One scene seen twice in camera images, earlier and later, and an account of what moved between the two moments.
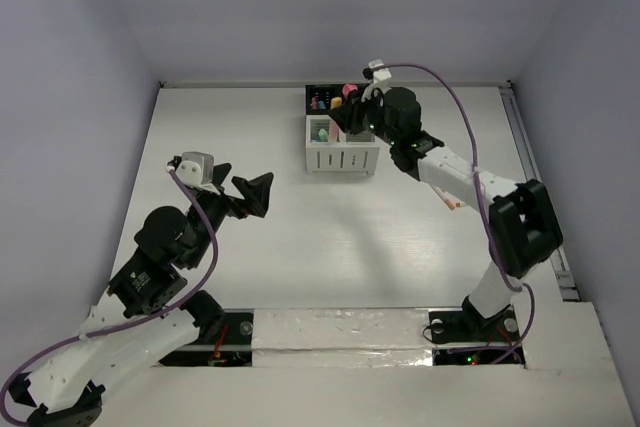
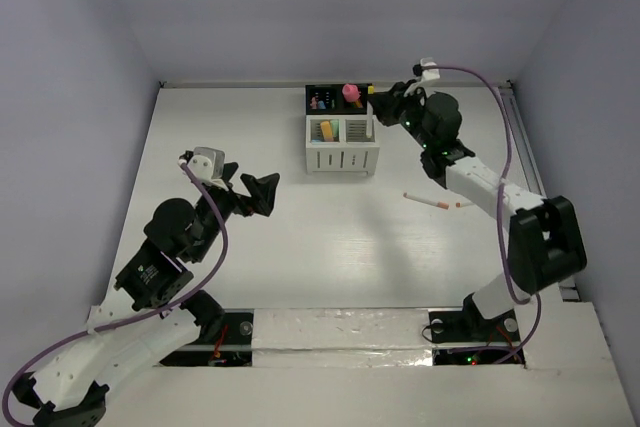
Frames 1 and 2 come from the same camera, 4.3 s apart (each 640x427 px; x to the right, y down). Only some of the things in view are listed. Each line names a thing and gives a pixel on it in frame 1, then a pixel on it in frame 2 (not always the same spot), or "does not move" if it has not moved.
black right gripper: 349,115 → 389,103
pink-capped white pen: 449,202 → 439,204
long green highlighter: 323,135 → 335,129
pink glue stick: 348,88 does not move
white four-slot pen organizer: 331,150 does not move
